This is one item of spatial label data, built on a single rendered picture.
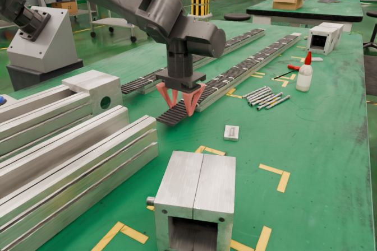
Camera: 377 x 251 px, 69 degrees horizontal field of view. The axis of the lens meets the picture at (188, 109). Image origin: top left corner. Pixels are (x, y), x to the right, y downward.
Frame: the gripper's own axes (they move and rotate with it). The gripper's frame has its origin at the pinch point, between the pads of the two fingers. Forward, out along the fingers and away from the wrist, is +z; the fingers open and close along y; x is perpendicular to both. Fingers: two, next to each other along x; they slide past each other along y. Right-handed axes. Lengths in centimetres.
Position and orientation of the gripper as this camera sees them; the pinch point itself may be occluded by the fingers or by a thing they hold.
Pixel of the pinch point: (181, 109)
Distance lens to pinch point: 65.9
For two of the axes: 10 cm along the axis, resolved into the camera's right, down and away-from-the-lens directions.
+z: 0.2, 8.9, 4.6
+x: 5.8, -3.8, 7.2
